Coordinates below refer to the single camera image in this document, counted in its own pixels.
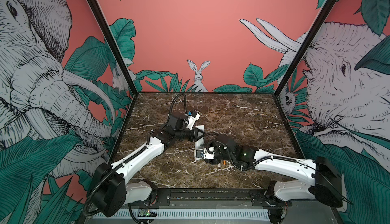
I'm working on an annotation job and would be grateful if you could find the white remote control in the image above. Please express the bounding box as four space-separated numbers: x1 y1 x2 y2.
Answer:
194 124 206 159

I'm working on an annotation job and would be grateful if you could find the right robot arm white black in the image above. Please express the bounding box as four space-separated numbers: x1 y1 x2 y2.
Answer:
196 134 348 208

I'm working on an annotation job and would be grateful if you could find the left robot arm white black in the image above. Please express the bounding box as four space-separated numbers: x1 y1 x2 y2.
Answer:
82 110 200 217

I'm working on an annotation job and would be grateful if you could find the small green circuit board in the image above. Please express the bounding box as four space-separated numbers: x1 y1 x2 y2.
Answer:
139 209 157 218

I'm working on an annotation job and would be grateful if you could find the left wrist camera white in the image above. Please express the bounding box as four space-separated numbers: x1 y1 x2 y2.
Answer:
186 110 200 130

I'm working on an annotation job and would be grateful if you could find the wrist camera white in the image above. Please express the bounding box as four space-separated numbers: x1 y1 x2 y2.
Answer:
194 149 215 160
186 110 200 130

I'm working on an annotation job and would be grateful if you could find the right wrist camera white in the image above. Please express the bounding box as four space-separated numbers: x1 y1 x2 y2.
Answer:
194 149 215 160

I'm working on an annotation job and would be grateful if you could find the black mounting rail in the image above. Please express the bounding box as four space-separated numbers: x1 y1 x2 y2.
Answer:
149 188 292 209

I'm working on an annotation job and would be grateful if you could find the white slotted cable duct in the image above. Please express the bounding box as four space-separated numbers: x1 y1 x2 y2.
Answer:
91 208 270 221

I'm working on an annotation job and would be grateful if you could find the left black frame post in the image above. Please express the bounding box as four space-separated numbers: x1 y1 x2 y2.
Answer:
86 0 138 96

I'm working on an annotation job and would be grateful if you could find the black frame post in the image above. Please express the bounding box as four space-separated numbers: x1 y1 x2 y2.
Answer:
273 0 337 97
86 0 138 96

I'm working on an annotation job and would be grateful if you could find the right black frame post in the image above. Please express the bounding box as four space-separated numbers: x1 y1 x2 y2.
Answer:
273 0 337 97

